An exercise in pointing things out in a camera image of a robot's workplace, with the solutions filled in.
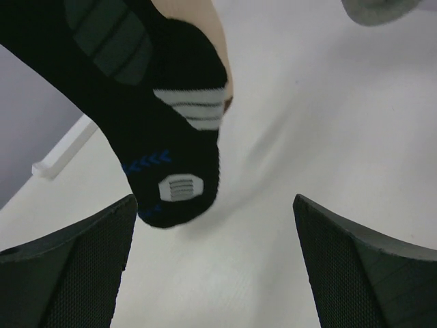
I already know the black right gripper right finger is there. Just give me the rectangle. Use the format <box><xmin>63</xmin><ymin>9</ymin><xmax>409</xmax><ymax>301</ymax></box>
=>
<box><xmin>293</xmin><ymin>195</ymin><xmax>436</xmax><ymax>328</ymax></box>

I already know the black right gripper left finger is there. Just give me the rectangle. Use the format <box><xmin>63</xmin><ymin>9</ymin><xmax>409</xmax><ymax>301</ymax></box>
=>
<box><xmin>1</xmin><ymin>195</ymin><xmax>137</xmax><ymax>328</ymax></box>

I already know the black sock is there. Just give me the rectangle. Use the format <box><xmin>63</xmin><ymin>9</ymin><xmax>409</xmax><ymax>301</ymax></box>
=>
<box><xmin>1</xmin><ymin>1</ymin><xmax>232</xmax><ymax>228</ymax></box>

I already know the brown and beige back sock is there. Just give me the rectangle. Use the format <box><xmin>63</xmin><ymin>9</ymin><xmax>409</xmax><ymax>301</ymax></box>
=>
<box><xmin>150</xmin><ymin>0</ymin><xmax>235</xmax><ymax>112</ymax></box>

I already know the silver and white clothes rack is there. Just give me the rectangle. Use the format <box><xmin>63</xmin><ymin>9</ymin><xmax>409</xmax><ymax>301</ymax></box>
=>
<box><xmin>31</xmin><ymin>115</ymin><xmax>98</xmax><ymax>180</ymax></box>

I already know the grey sock back row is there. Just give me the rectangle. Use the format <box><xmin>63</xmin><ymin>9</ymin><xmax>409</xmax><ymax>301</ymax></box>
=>
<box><xmin>341</xmin><ymin>0</ymin><xmax>421</xmax><ymax>27</ymax></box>

